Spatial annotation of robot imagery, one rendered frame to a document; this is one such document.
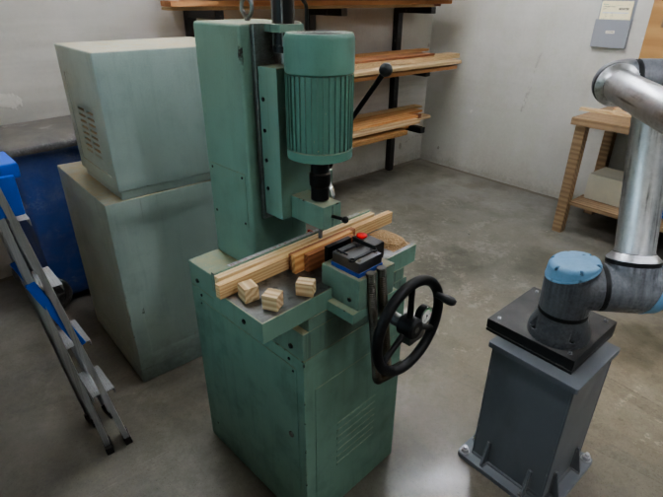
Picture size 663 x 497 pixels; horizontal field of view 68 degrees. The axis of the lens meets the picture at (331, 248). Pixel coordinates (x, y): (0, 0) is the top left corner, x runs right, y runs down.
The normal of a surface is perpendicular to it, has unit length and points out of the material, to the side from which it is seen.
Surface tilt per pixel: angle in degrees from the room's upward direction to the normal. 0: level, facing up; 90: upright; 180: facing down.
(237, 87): 90
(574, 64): 90
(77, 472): 0
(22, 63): 90
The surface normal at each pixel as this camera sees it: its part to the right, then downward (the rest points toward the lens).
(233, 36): -0.71, 0.32
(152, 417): 0.00, -0.89
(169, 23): 0.65, 0.35
